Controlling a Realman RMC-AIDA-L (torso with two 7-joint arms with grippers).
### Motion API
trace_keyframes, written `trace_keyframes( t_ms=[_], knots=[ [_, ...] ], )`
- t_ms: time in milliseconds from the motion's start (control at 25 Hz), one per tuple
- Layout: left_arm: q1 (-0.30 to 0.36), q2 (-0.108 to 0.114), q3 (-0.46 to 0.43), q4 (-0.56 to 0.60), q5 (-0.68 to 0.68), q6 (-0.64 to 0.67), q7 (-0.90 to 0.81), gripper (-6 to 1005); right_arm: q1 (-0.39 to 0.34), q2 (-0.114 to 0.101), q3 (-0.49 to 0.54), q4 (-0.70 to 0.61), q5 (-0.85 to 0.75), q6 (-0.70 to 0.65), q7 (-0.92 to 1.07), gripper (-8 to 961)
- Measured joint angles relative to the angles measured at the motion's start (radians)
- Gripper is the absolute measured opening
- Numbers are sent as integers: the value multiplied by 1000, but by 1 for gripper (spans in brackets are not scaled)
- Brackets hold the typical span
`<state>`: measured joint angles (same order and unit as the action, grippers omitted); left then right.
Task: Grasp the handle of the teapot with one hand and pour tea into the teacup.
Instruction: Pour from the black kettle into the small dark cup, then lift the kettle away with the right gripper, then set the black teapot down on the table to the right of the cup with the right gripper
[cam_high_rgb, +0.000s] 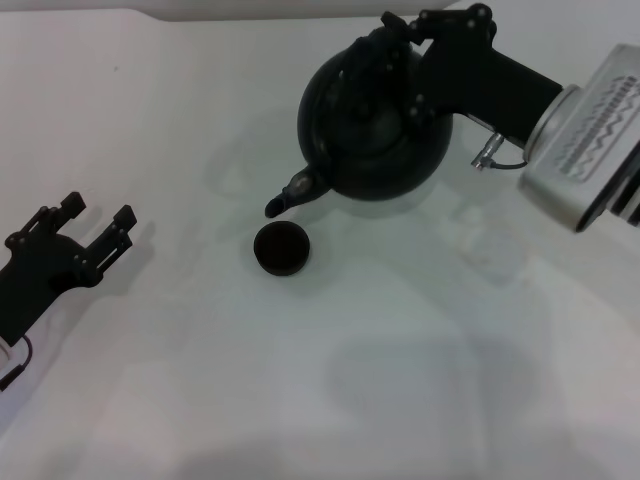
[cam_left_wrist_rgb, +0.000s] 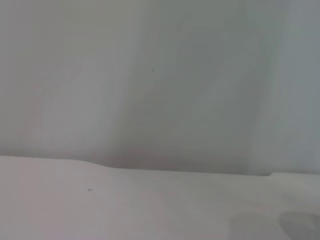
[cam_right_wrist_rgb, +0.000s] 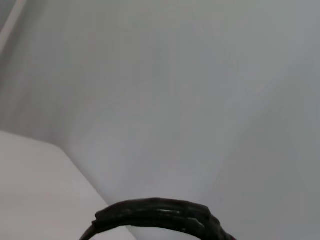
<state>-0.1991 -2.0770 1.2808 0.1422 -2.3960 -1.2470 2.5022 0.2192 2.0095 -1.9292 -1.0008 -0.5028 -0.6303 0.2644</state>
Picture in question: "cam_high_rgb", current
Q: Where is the small dark brown teacup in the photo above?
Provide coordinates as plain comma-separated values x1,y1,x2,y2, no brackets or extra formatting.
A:
253,221,311,278

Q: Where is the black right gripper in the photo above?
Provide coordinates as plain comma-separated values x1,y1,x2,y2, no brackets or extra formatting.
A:
380,3,567,142

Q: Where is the black round teapot with handle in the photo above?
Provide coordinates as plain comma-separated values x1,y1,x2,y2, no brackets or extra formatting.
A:
264,27,455,220

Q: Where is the thin right wrist cable with plug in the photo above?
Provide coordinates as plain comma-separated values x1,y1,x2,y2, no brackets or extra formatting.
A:
471,131,531,172

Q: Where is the thin black left wrist cable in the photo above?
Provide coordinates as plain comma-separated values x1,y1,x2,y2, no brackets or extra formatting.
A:
0,333,34,392

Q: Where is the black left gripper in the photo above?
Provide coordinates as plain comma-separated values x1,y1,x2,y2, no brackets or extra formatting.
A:
0,191,139,347

